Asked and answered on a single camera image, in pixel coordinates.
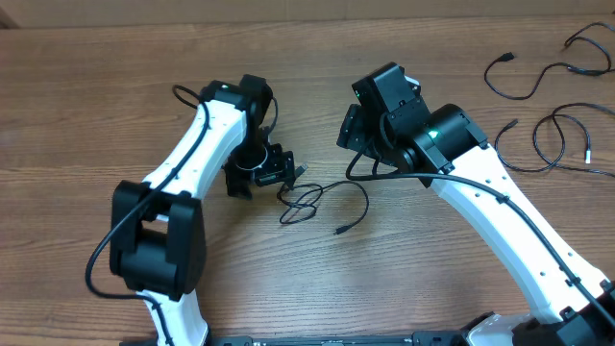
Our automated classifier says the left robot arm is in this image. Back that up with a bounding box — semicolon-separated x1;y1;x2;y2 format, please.
110;74;297;345

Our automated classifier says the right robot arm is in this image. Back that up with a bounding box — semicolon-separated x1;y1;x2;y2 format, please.
337;62;614;345

